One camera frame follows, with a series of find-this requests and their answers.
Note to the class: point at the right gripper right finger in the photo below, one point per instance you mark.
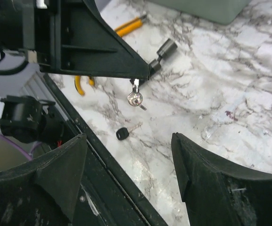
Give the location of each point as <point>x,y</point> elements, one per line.
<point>218,192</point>

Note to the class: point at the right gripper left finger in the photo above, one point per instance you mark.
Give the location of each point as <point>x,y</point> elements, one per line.
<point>44,191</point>

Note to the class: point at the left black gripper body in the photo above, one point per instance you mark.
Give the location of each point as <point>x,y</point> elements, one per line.
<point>28,28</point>

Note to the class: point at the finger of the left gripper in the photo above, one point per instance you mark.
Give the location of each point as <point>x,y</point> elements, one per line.
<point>82,43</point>

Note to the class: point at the small silver key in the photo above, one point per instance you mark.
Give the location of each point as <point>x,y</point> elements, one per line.
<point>135,98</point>

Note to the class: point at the black head key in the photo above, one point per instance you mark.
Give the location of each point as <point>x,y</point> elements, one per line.
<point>124,132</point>

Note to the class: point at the yellow utility knife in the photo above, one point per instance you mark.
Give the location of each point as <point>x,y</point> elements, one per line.
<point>131,26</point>

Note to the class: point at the black socket tool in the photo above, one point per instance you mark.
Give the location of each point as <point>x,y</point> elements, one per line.
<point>164,52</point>

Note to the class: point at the green translucent plastic toolbox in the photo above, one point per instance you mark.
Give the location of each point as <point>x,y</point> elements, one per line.
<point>218,11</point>

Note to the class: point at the yellow handled pliers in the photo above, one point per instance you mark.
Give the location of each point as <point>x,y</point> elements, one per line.
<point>79,82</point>

